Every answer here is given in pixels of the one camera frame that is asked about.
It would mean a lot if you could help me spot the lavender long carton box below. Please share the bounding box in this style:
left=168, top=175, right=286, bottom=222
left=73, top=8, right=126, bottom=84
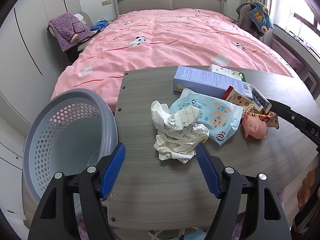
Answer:
left=173, top=66, right=252, bottom=99

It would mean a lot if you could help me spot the written paper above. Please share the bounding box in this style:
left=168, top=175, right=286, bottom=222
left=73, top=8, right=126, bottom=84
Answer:
left=151, top=101, right=209, bottom=164

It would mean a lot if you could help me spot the blue denim bear jacket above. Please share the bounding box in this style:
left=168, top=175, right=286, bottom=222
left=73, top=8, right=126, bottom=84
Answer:
left=236, top=1, right=274, bottom=36

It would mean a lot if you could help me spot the pink bed duvet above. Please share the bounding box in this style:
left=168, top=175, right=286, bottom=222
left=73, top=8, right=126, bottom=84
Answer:
left=53, top=9, right=293, bottom=110

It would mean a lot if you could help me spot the grey chair left of bed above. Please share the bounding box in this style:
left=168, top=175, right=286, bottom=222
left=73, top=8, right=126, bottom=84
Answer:
left=47, top=12, right=97, bottom=63

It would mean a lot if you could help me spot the grey perforated trash basket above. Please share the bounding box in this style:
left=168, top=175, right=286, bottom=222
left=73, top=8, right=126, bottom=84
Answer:
left=23, top=89, right=118, bottom=203

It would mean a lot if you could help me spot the green white small box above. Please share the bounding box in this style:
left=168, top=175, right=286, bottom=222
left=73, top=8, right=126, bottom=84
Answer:
left=208, top=64, right=246, bottom=82

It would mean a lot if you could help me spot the blue baby wipes pack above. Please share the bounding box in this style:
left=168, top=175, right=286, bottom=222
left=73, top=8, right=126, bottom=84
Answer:
left=169, top=88, right=244, bottom=146

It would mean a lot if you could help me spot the purple knitted blanket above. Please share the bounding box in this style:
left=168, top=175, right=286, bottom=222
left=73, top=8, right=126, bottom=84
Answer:
left=48, top=12, right=95, bottom=52

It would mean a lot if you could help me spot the pink pig toy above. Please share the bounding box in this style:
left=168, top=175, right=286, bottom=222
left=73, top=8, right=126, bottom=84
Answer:
left=242, top=115, right=267, bottom=140

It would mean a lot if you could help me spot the blue bag on nightstand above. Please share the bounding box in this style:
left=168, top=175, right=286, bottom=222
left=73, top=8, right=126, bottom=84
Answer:
left=90, top=20, right=109, bottom=31

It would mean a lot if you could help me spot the white wardrobe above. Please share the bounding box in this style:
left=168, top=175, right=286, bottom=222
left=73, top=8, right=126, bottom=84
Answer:
left=1, top=0, right=81, bottom=123

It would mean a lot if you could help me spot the small dark card packet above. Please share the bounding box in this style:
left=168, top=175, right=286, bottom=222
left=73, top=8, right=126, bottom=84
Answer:
left=251, top=85, right=272, bottom=113

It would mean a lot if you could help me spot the red white snack wrapper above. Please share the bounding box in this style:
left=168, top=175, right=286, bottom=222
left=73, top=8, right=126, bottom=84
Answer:
left=221, top=86, right=279, bottom=129

